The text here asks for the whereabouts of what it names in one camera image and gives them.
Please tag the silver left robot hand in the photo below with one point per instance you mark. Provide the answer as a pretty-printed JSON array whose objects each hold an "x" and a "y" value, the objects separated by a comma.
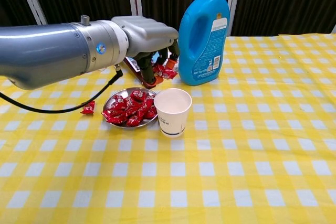
[{"x": 147, "y": 35}]

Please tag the white paper cup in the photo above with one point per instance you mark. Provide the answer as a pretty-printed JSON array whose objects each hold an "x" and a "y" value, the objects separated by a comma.
[{"x": 172, "y": 121}]

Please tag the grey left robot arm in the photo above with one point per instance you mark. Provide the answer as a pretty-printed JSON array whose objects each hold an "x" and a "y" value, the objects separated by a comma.
[{"x": 47, "y": 48}]

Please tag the metal dish of candies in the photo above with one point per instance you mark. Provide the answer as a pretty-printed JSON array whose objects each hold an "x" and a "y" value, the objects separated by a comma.
[{"x": 147, "y": 122}]

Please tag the building photo postcard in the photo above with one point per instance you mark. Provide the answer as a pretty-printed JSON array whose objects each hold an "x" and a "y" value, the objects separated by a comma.
[{"x": 131, "y": 62}]

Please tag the blue detergent pump bottle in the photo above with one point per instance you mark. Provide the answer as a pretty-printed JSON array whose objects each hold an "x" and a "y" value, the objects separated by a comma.
[{"x": 189, "y": 72}]

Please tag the yellow white checked tablecloth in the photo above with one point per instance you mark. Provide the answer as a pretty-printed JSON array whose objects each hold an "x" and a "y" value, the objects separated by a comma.
[{"x": 236, "y": 155}]

